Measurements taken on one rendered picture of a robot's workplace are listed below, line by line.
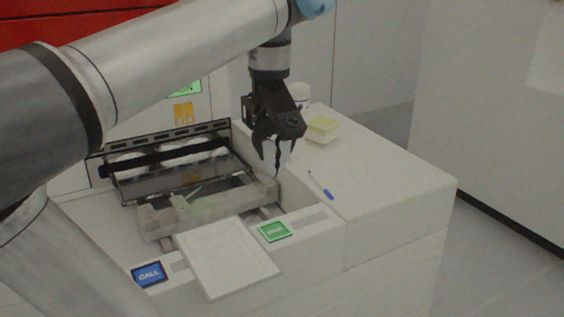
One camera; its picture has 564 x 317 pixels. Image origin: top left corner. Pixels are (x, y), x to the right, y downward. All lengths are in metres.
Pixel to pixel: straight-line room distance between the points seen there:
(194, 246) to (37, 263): 0.45
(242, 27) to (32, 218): 0.28
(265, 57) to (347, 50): 2.83
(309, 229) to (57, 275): 0.56
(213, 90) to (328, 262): 0.66
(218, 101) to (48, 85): 1.07
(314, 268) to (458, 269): 1.51
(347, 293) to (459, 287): 1.27
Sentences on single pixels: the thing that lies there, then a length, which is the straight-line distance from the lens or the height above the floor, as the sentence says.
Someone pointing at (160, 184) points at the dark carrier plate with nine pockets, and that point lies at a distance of 1.23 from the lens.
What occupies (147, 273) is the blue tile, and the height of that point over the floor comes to 0.96.
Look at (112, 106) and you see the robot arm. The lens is 0.37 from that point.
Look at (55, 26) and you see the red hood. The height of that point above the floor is 1.31.
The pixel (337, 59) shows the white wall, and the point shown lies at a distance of 3.50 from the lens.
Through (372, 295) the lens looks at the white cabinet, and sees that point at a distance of 1.18.
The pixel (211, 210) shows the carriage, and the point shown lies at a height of 0.88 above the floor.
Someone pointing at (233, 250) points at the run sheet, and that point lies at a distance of 0.87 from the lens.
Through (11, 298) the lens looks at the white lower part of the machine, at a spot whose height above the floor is 0.54.
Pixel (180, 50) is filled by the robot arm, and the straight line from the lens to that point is 0.41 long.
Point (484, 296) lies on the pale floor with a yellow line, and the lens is 2.32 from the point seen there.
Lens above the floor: 1.52
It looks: 28 degrees down
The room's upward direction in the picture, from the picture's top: straight up
